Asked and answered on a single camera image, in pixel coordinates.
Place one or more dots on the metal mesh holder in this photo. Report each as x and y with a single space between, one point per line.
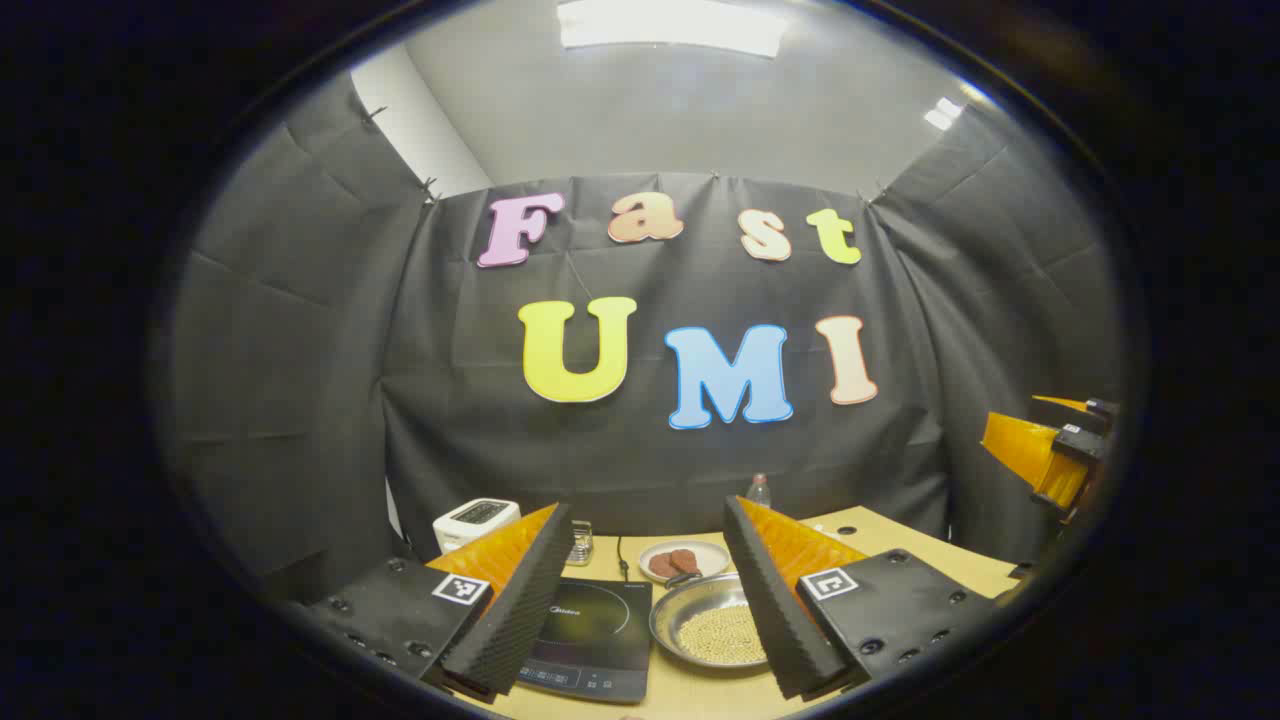
581 545

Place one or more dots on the small ceiling light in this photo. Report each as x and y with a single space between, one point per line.
943 113

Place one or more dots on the white round plate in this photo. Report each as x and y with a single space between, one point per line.
705 555

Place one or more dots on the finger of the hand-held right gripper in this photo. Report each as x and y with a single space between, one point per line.
1065 410
1030 450

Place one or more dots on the white toaster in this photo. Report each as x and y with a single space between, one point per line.
475 520

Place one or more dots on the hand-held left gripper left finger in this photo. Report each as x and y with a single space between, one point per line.
520 610

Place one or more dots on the black induction cooktop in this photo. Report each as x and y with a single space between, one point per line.
590 630

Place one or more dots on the ceiling light panel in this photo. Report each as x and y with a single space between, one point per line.
670 25

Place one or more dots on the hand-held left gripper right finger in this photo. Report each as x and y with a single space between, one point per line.
770 610

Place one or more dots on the clear water bottle red label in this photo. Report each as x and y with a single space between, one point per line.
759 492

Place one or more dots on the pile of soybeans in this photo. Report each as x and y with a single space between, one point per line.
722 635

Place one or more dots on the black backdrop cloth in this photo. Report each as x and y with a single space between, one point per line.
600 450

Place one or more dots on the red meat slices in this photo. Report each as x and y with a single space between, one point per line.
672 562

